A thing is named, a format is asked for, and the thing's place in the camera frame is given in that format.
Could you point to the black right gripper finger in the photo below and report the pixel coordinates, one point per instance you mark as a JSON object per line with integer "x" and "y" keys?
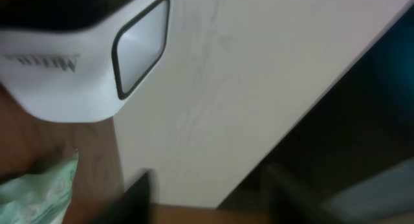
{"x": 134, "y": 207}

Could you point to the teal wet wipes pack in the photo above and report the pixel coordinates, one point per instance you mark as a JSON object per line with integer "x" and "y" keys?
{"x": 39, "y": 198}

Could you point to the white barcode scanner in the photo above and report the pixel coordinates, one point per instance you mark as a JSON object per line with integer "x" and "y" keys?
{"x": 79, "y": 60}

